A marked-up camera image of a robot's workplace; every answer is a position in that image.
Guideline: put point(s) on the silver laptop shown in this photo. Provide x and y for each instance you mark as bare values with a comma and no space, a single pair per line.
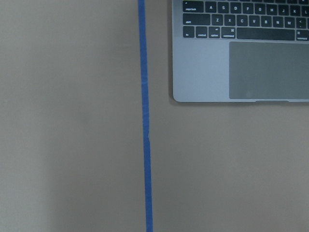
240,50

